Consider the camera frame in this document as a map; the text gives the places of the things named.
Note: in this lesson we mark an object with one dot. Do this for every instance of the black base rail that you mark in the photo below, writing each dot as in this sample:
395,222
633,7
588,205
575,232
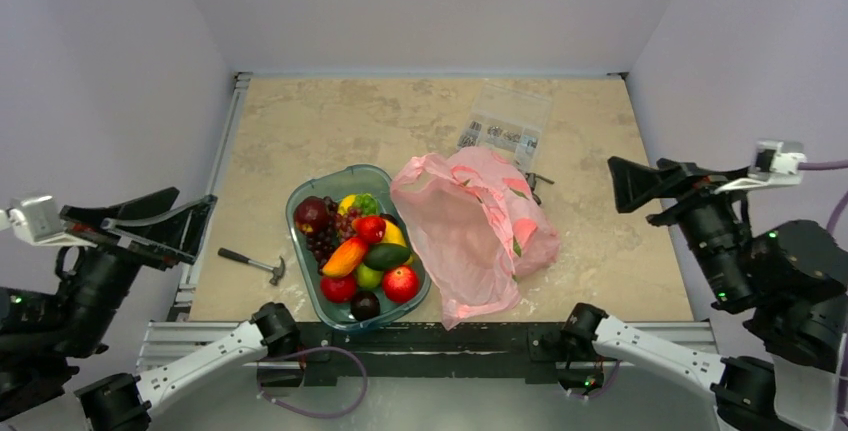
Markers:
535,353

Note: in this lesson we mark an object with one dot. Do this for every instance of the yellow fake lemon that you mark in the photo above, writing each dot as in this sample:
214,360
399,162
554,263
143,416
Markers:
394,235

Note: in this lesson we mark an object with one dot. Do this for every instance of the yellow fake banana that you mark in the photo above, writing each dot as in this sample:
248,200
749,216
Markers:
346,203

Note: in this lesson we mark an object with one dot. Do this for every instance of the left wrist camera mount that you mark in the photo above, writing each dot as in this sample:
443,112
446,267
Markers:
35,220

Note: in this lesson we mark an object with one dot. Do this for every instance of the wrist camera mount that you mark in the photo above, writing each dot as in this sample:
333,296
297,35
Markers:
35,220
776,164

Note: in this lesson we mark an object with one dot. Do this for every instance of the clear screw organizer box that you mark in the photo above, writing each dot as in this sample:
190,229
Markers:
507,121

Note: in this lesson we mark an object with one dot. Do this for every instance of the green fake pear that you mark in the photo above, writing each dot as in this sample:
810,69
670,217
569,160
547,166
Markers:
368,278

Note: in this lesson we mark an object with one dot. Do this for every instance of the dark red apple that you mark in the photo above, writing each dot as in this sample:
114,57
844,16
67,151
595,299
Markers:
311,216

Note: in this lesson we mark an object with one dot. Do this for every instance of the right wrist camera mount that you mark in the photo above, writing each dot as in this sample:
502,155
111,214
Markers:
776,164

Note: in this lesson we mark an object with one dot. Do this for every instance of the pink plastic bag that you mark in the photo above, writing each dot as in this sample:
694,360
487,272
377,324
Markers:
473,222

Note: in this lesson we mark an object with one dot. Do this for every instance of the dark plum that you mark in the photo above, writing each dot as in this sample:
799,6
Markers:
364,305

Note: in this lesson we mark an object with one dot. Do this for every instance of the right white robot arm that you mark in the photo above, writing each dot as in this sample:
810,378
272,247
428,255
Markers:
792,279

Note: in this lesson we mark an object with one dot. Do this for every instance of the green grape bunch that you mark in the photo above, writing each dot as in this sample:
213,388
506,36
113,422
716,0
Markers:
365,204

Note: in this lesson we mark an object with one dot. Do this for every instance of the red apple right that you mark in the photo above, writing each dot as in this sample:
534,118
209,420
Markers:
401,284

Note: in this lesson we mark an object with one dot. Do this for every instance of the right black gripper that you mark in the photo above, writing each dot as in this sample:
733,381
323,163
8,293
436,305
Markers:
691,195

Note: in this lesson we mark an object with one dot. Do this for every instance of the orange yellow mango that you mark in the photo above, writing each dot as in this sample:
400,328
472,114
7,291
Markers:
345,258

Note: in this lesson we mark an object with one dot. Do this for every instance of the green fake avocado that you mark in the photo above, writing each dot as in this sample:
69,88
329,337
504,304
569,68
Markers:
386,256

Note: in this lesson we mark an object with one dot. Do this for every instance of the teal plastic container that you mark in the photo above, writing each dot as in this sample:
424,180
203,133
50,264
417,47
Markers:
332,189

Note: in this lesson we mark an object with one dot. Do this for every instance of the purple grape bunch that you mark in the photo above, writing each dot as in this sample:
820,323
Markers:
323,244

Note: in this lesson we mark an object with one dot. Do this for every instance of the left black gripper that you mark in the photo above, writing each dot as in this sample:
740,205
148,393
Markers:
95,223

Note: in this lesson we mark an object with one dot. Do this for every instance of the metal pump nozzle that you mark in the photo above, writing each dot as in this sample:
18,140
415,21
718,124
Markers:
532,180

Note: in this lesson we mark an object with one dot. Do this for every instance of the small hammer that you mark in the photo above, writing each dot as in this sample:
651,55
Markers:
276,271

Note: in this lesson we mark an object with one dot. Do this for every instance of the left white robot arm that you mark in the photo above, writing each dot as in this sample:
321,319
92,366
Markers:
100,252

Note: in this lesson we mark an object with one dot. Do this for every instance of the red apple left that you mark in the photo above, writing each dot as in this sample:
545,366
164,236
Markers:
338,290

